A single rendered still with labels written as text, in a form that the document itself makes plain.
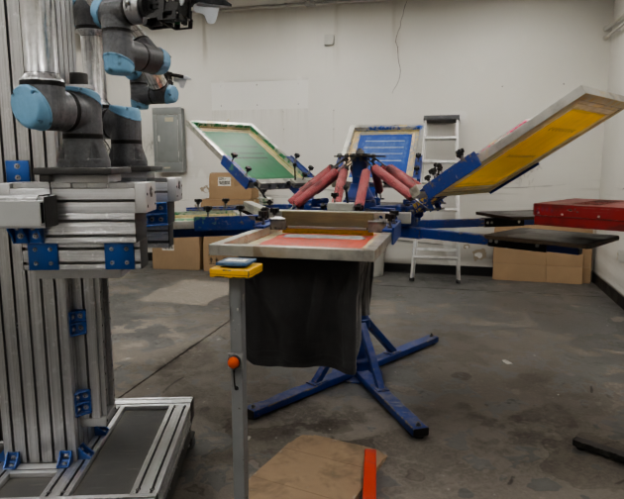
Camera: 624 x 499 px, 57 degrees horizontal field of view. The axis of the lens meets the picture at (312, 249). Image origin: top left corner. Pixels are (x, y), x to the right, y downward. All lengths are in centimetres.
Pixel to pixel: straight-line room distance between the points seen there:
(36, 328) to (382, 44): 532
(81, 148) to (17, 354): 78
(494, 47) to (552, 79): 68
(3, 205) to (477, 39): 559
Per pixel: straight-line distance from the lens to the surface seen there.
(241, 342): 184
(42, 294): 213
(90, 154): 183
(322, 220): 248
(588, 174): 669
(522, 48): 668
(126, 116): 231
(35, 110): 173
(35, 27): 179
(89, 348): 219
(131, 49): 162
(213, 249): 202
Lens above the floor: 128
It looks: 9 degrees down
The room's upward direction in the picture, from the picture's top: straight up
